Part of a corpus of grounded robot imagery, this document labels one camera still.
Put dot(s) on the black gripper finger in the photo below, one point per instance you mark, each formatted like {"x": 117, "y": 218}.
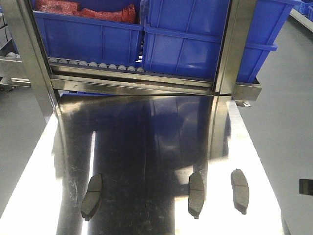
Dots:
{"x": 306, "y": 186}

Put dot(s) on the grey brake pad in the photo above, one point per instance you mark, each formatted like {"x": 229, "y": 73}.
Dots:
{"x": 240, "y": 191}
{"x": 92, "y": 198}
{"x": 196, "y": 195}

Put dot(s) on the right blue plastic bin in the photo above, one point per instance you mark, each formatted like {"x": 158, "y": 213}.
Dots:
{"x": 183, "y": 37}

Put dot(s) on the blue plastic bin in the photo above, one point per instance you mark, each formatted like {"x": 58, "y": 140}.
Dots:
{"x": 92, "y": 40}
{"x": 183, "y": 37}

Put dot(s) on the red bubble wrap bags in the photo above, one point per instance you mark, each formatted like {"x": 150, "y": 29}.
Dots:
{"x": 65, "y": 7}

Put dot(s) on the left blue plastic bin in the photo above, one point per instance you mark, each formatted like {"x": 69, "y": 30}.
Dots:
{"x": 92, "y": 40}

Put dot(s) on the stainless steel roller rack frame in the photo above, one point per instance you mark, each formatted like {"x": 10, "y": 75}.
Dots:
{"x": 47, "y": 79}

